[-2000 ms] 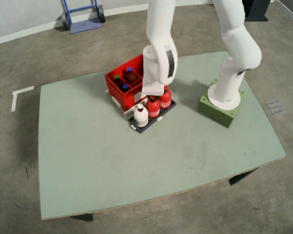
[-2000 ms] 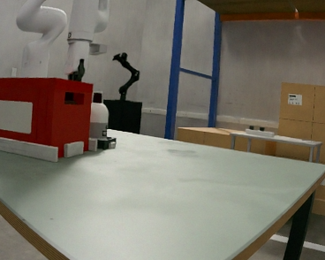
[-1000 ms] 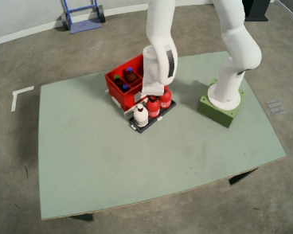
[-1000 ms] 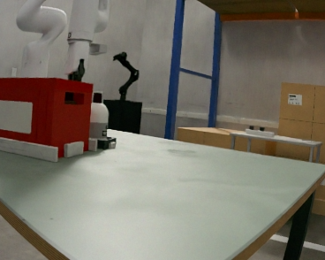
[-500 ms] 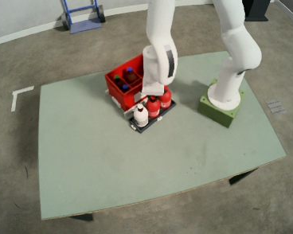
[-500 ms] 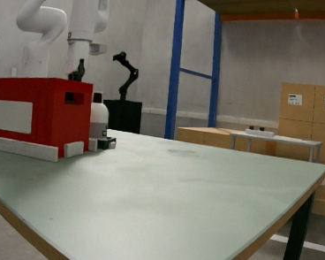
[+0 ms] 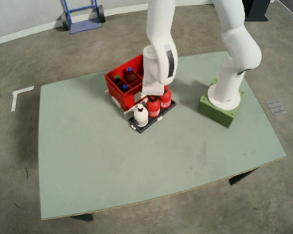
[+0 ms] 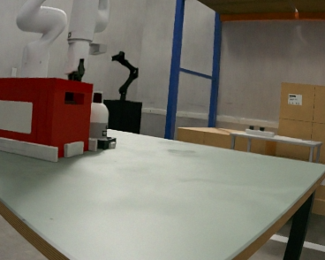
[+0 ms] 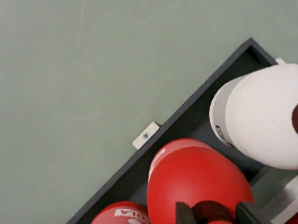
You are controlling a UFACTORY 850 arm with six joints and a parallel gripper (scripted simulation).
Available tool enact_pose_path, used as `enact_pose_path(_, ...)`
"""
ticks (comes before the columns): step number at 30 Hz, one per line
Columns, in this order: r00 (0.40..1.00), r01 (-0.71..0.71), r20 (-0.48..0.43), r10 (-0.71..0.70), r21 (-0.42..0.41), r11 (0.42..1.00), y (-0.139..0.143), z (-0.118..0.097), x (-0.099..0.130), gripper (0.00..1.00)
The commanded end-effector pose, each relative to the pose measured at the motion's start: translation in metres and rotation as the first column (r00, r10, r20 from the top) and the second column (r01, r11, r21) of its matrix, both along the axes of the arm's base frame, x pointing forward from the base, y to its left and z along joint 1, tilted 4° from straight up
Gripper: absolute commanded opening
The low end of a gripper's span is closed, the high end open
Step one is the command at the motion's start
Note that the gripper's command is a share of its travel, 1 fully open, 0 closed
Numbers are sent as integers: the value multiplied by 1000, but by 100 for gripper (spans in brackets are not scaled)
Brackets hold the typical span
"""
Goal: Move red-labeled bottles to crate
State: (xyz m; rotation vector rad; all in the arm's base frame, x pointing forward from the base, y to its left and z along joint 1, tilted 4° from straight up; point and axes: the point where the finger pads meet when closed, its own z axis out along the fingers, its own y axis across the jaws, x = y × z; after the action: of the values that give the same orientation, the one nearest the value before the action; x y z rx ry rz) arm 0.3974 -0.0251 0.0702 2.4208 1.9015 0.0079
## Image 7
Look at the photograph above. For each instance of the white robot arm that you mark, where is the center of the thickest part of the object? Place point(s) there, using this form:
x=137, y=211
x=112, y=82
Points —
x=245, y=52

